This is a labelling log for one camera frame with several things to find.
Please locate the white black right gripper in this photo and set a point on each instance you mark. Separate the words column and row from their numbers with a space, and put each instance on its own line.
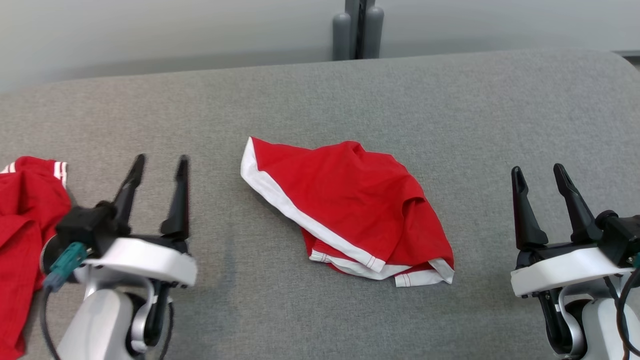
column 560, row 270

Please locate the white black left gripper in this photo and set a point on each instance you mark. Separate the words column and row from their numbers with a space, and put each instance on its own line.
column 145, row 260

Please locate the red white sports jersey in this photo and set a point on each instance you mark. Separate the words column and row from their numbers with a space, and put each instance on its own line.
column 25, row 215

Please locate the red shorts with white trim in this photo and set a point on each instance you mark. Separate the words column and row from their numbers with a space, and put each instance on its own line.
column 350, row 195

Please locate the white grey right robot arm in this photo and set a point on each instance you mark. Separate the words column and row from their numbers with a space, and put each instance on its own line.
column 600, row 325

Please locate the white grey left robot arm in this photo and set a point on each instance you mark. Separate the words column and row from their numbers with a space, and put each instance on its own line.
column 100, row 320

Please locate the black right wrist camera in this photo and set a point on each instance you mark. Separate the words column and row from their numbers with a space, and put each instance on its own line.
column 620, row 235

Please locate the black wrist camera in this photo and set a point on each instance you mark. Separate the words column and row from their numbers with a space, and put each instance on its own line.
column 620, row 235
column 85, row 225

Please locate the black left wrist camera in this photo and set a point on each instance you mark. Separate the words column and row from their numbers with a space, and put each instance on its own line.
column 85, row 225

